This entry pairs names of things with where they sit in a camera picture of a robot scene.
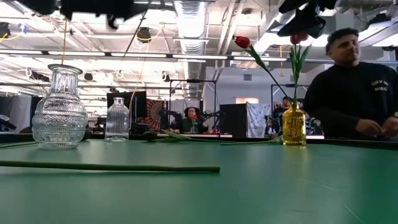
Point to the clear round patterned vase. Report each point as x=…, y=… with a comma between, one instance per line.
x=59, y=118

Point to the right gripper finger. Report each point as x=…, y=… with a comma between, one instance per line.
x=306, y=23

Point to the red mandala tapestry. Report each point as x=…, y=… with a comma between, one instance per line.
x=154, y=113

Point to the red tulip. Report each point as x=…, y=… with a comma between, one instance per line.
x=304, y=38
x=242, y=42
x=294, y=40

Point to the person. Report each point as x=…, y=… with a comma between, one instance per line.
x=280, y=112
x=348, y=93
x=188, y=124

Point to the grey ventilation unit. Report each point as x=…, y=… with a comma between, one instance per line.
x=345, y=20

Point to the black ceiling spotlight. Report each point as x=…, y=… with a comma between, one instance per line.
x=3, y=29

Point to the white patterned cloth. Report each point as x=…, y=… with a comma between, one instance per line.
x=258, y=119

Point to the round black ceiling lamp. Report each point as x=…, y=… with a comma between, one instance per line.
x=143, y=35

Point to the black metal rack frame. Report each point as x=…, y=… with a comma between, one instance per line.
x=192, y=81
x=280, y=85

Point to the distant red flowers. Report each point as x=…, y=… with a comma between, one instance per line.
x=193, y=118

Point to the long ceiling light bar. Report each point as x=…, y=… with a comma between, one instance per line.
x=199, y=57

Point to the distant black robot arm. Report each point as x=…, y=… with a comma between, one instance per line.
x=214, y=115
x=174, y=116

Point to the grey curtain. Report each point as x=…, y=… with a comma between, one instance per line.
x=15, y=109

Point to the silver ceiling duct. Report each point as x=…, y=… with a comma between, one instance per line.
x=190, y=25

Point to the green table mat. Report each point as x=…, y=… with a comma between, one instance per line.
x=248, y=193

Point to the distant wooden table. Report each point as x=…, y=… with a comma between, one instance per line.
x=202, y=135

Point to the yellow glass vase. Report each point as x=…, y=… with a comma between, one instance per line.
x=293, y=127

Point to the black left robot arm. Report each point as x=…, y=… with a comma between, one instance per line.
x=37, y=6

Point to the black partition panel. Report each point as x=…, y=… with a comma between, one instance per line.
x=233, y=121

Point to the clear ribbed glass vase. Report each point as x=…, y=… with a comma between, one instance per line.
x=117, y=124

